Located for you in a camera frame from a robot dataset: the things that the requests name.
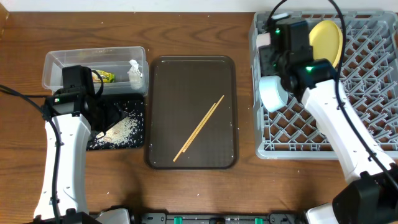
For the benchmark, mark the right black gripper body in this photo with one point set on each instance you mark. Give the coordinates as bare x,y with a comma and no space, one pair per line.
270,64

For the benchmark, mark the brown serving tray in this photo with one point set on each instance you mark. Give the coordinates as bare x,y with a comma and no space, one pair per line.
182,90

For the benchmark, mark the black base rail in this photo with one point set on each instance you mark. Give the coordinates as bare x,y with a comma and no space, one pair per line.
147,216

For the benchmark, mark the yellow green snack wrapper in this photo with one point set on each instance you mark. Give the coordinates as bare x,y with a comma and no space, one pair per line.
107,77

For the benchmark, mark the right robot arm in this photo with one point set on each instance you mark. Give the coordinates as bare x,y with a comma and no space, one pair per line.
371,175

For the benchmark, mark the pile of rice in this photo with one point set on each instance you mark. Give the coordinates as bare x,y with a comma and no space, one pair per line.
128,133

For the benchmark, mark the clear plastic bin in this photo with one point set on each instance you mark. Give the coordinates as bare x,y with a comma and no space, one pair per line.
112,59

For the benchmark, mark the crumpled white tissue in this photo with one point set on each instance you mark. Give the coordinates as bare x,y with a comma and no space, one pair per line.
135,75

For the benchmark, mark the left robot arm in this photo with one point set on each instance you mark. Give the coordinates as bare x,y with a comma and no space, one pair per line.
63,198

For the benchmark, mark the grey dishwasher rack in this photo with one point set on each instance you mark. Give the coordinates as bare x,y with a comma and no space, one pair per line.
369,76

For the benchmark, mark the light blue bowl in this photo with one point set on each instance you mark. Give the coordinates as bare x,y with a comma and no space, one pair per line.
272,93

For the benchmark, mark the wooden chopsticks pair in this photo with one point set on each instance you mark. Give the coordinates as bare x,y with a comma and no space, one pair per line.
198,129

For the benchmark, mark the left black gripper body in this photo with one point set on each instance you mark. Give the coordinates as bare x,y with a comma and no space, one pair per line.
107,114

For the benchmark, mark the yellow plate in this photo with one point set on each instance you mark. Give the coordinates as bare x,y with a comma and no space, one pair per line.
326,38

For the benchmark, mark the black tray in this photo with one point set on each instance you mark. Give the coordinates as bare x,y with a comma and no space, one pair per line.
126,102

